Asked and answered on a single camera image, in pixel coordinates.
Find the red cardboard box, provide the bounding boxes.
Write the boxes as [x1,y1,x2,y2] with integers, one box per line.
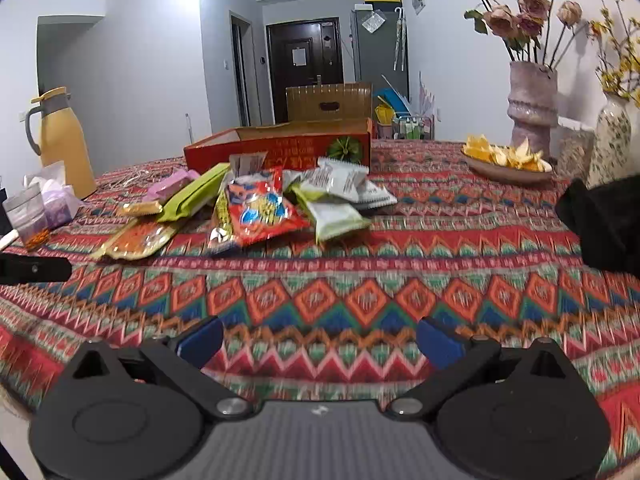
[183,119,373,173]

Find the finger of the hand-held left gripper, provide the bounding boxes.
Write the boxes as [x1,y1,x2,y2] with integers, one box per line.
[0,254,73,285]

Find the red blue snack bag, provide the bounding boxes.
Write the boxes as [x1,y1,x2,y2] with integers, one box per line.
[207,167,311,257]

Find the blue plastic board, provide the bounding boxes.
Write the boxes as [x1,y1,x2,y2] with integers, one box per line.
[375,87,413,123]

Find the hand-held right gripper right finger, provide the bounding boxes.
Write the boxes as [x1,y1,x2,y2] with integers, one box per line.
[387,316,571,421]

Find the yellow flower branches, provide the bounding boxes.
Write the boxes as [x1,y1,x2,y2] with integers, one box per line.
[590,0,640,103]

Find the floral white vase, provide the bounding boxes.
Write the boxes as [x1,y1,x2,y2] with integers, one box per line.
[586,94,632,188]

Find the wire rack with bottles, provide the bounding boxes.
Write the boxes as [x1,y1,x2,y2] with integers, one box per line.
[392,115,435,140]

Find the dark entrance door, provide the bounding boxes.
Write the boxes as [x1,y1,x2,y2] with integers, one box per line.
[266,19,346,126]

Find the small orange biscuit packet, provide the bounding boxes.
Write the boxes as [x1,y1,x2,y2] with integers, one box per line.
[117,200,165,217]

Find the pink snack packet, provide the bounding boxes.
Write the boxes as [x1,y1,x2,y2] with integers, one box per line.
[147,169,201,201]

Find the yellow thermos jug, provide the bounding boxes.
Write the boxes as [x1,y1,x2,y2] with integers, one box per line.
[25,87,98,201]

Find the clear plastic jar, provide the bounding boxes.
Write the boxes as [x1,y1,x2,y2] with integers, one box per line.
[2,182,51,251]

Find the white printed snack packet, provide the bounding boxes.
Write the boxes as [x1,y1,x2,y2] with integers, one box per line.
[350,180,398,209]
[312,157,369,203]

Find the clear plastic bag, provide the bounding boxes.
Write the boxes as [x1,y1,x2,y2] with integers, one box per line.
[360,10,387,35]

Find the white folded umbrella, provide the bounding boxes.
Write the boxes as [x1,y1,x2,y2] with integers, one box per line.
[392,7,407,72]

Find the dried pink roses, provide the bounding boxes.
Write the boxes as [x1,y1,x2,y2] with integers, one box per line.
[444,0,583,68]

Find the black cloth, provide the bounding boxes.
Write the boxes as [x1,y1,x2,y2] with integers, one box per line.
[555,174,640,278]

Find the gold clear snack packet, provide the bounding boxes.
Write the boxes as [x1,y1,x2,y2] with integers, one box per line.
[90,220,186,261]

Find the brown cardboard box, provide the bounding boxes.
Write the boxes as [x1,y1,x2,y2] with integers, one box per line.
[286,82,373,123]

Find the ceramic plate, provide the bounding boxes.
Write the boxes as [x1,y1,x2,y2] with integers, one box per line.
[460,147,553,183]

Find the green white snack packet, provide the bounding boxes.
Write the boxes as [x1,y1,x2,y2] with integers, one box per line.
[292,182,373,243]

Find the grey interior door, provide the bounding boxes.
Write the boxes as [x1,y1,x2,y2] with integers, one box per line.
[230,10,251,128]

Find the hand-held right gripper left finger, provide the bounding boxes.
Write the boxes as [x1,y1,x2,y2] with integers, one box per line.
[64,316,253,421]

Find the grey refrigerator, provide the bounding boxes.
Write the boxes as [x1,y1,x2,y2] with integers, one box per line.
[350,5,410,106]

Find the pink ceramic vase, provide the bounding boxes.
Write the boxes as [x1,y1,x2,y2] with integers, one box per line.
[507,61,558,148]

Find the grey white snack packet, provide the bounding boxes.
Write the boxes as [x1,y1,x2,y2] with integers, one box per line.
[229,152,268,177]

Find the silver snack packet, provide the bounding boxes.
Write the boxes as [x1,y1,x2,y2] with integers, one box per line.
[282,169,316,193]

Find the white cable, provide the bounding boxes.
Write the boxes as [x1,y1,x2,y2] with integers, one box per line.
[107,170,151,188]

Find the long green snack packet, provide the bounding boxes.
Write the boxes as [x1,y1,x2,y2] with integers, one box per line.
[156,162,231,223]

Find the purple tissue plastic bag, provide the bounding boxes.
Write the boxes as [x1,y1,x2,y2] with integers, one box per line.
[25,160,86,228]

